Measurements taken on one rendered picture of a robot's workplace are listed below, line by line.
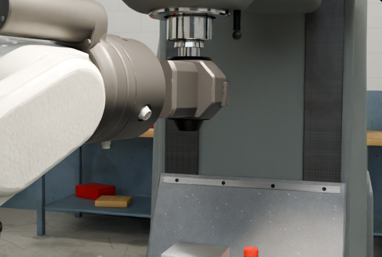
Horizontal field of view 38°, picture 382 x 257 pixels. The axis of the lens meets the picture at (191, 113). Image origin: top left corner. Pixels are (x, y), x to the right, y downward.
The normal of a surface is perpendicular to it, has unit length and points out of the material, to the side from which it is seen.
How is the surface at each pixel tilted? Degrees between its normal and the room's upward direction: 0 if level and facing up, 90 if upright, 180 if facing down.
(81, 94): 103
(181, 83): 90
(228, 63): 90
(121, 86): 88
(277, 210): 63
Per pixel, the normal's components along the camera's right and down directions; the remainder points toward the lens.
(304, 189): -0.24, -0.41
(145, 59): 0.72, -0.52
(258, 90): -0.28, 0.05
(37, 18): 0.81, 0.37
